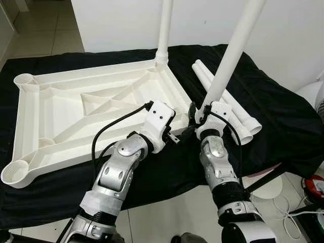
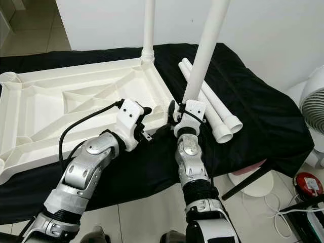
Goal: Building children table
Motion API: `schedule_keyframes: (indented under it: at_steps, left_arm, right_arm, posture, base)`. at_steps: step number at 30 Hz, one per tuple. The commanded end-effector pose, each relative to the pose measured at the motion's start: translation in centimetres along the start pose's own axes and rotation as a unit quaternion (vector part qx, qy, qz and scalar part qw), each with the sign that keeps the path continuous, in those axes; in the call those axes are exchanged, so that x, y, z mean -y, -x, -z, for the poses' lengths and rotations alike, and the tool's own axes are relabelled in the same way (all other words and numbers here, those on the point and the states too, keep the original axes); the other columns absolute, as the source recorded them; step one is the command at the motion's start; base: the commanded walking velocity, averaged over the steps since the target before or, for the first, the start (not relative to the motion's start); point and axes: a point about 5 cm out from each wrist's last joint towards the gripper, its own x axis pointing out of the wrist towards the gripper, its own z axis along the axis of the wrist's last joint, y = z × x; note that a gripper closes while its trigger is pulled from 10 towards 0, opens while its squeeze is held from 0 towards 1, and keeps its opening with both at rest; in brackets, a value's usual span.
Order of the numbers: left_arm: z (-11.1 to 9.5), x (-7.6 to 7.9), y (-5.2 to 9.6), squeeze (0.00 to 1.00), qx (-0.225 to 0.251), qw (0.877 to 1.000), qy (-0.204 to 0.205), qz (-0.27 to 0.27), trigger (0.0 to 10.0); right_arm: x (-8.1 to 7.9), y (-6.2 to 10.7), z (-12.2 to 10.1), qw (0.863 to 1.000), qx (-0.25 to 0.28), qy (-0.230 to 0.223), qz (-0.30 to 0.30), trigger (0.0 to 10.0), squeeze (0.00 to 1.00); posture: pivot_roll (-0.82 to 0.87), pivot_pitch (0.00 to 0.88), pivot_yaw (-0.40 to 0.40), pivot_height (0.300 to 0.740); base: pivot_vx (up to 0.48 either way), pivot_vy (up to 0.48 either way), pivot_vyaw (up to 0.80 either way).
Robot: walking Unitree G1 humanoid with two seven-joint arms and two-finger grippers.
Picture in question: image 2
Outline grey metal pole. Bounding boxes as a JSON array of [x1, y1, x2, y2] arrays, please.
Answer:
[[223, 165, 269, 199]]

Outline pink plastic piece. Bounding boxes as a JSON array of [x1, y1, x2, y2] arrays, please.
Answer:
[[238, 158, 269, 173]]

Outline black cloth table cover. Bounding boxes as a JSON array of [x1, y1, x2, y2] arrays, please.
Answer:
[[0, 43, 315, 226]]

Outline grey robot right leg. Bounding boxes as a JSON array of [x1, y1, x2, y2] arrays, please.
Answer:
[[161, 230, 190, 243]]

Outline grey robot leg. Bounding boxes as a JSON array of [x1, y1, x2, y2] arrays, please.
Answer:
[[84, 227, 113, 243], [161, 230, 190, 243]]

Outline white round floor base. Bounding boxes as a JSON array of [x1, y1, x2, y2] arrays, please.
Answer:
[[228, 170, 277, 198]]

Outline grey robot left leg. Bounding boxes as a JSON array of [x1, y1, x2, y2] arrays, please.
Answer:
[[84, 227, 113, 243]]

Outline white round floor fan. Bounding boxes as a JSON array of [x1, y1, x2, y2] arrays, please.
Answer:
[[286, 63, 324, 170]]

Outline black equipment case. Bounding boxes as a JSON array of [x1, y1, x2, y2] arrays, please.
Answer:
[[281, 202, 324, 243]]

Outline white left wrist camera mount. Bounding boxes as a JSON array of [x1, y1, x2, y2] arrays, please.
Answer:
[[115, 99, 145, 151]]

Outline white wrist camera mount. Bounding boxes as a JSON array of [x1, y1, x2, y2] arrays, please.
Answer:
[[175, 100, 207, 137], [115, 99, 145, 151]]

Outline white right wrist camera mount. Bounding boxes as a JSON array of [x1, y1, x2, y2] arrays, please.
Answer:
[[175, 100, 207, 137]]

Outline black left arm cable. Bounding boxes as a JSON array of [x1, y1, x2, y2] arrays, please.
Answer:
[[58, 100, 126, 168]]

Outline white floor cable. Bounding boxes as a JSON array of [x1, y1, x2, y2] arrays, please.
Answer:
[[268, 195, 324, 238]]

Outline red round cable reel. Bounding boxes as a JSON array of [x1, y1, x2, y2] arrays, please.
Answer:
[[296, 172, 324, 198]]

